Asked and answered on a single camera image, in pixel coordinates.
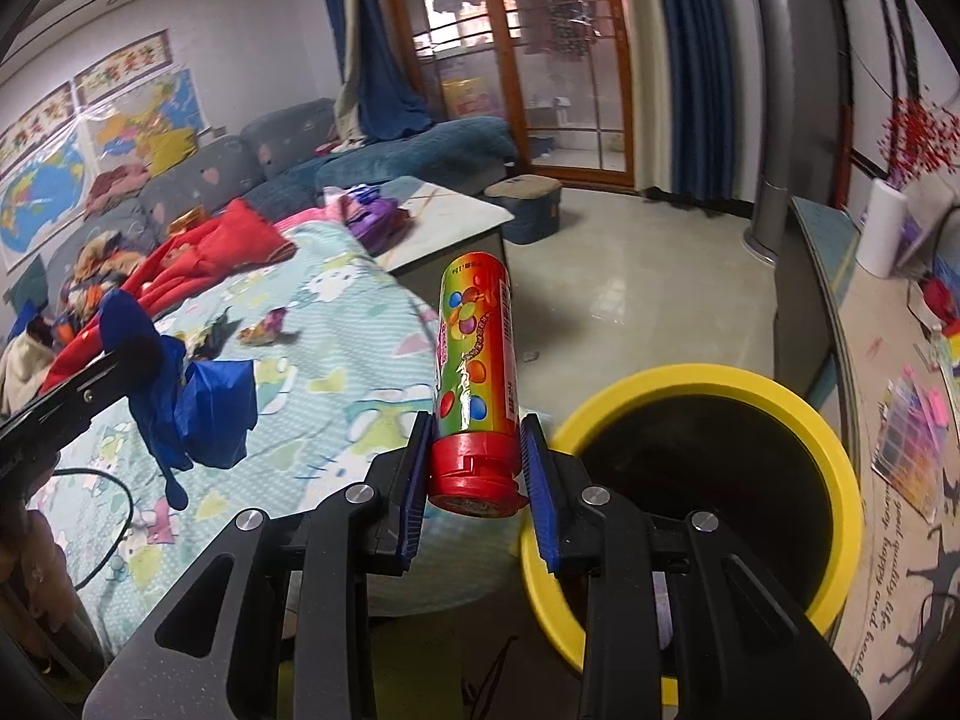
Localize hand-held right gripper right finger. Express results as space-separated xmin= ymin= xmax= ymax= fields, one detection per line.
xmin=520 ymin=412 xmax=875 ymax=720

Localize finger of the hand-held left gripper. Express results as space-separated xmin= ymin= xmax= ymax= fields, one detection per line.
xmin=0 ymin=336 xmax=164 ymax=467

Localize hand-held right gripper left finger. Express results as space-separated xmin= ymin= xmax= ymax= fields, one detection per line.
xmin=82 ymin=411 xmax=436 ymax=720

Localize blue plastic bag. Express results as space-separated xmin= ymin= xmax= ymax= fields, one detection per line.
xmin=99 ymin=290 xmax=258 ymax=512

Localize red candy tube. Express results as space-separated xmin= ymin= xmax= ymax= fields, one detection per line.
xmin=425 ymin=252 xmax=527 ymax=520

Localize yellow trash bin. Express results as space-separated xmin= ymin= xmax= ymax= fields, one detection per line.
xmin=519 ymin=363 xmax=865 ymax=707

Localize person's left hand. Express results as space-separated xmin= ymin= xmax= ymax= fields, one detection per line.
xmin=0 ymin=517 xmax=70 ymax=620

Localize white garment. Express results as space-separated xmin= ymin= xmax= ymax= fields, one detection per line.
xmin=0 ymin=328 xmax=66 ymax=415

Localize colourful clothes pile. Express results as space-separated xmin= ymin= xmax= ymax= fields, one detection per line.
xmin=58 ymin=227 xmax=152 ymax=317

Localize dark crumpled wrapper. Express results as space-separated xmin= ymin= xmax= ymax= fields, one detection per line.
xmin=190 ymin=313 xmax=242 ymax=362

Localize world map poster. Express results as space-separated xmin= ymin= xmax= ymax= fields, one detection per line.
xmin=0 ymin=141 xmax=92 ymax=272

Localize purple candy wrapper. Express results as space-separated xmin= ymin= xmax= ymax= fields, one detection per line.
xmin=238 ymin=308 xmax=295 ymax=347

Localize red garment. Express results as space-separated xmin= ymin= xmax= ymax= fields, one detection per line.
xmin=40 ymin=198 xmax=299 ymax=392

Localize yellow cloth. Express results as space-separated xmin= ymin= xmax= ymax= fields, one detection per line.
xmin=145 ymin=123 xmax=201 ymax=175

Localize grey heart print sofa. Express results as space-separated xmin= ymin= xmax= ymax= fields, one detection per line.
xmin=45 ymin=97 xmax=347 ymax=316

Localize pink and purple clothes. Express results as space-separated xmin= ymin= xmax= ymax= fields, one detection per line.
xmin=317 ymin=181 xmax=411 ymax=254

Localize country map poster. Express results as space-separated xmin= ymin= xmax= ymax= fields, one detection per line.
xmin=81 ymin=67 xmax=212 ymax=167

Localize round footstool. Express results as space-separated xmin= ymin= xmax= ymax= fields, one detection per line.
xmin=482 ymin=173 xmax=565 ymax=246

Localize blue fluffy blanket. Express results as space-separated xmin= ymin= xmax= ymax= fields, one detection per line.
xmin=242 ymin=115 xmax=520 ymax=220

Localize colourful bead box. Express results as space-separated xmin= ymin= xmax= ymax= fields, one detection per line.
xmin=868 ymin=362 xmax=951 ymax=524

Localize wooden glass sliding door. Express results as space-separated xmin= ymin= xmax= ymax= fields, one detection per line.
xmin=373 ymin=0 xmax=655 ymax=190

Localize white paper towel roll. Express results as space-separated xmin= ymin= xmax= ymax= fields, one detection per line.
xmin=853 ymin=178 xmax=914 ymax=278

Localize blue curtain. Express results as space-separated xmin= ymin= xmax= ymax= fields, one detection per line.
xmin=647 ymin=0 xmax=752 ymax=205
xmin=310 ymin=0 xmax=441 ymax=142

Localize grey standing air conditioner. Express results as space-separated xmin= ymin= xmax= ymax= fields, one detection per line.
xmin=741 ymin=0 xmax=797 ymax=265

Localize red flower decoration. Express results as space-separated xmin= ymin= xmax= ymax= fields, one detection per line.
xmin=872 ymin=92 xmax=960 ymax=190

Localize black cable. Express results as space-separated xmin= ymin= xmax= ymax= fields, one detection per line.
xmin=51 ymin=467 xmax=137 ymax=595

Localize embroidered wall scroll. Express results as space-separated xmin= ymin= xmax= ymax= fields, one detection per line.
xmin=73 ymin=30 xmax=173 ymax=107
xmin=0 ymin=81 xmax=77 ymax=167

